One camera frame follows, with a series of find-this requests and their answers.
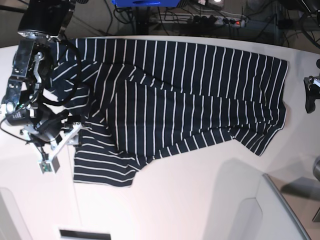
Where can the blue box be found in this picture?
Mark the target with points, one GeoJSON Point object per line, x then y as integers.
{"type": "Point", "coordinates": [145, 3]}

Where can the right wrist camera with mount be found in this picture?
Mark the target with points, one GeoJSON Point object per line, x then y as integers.
{"type": "Point", "coordinates": [48, 145]}

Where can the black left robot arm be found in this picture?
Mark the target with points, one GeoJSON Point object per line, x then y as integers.
{"type": "Point", "coordinates": [310, 22]}

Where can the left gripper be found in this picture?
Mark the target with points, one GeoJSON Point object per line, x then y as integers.
{"type": "Point", "coordinates": [312, 89]}

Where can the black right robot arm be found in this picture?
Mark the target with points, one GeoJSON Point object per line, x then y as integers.
{"type": "Point", "coordinates": [43, 22]}

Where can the white power strip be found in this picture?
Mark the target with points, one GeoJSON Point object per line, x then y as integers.
{"type": "Point", "coordinates": [207, 20]}

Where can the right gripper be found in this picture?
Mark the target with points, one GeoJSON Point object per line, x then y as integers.
{"type": "Point", "coordinates": [47, 130]}

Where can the navy white striped t-shirt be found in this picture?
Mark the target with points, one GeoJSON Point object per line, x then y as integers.
{"type": "Point", "coordinates": [144, 100]}

